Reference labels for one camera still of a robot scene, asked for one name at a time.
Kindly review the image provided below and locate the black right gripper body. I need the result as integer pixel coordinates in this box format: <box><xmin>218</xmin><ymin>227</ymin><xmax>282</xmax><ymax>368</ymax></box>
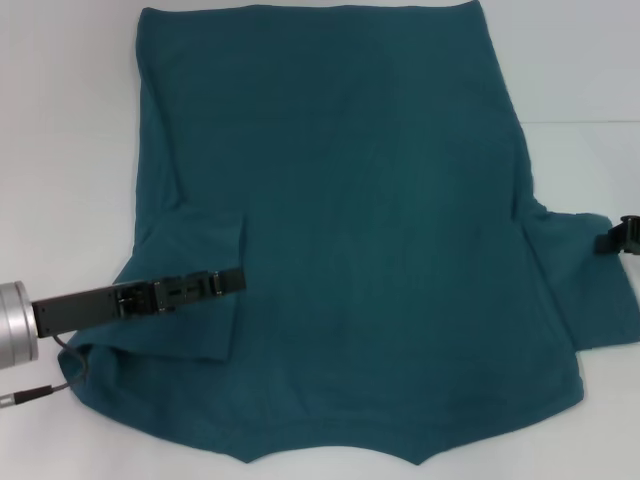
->
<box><xmin>615</xmin><ymin>213</ymin><xmax>640</xmax><ymax>255</ymax></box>

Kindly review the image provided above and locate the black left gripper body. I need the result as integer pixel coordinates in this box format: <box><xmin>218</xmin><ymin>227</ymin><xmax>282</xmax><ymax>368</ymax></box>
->
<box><xmin>30</xmin><ymin>278</ymin><xmax>162</xmax><ymax>338</ymax></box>

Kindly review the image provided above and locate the teal blue t-shirt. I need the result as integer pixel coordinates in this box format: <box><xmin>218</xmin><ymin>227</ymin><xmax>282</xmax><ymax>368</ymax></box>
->
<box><xmin>57</xmin><ymin>0</ymin><xmax>640</xmax><ymax>467</ymax></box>

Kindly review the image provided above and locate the left gripper cable with plug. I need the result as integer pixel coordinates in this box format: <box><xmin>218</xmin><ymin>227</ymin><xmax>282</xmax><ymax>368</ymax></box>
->
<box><xmin>0</xmin><ymin>333</ymin><xmax>92</xmax><ymax>408</ymax></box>

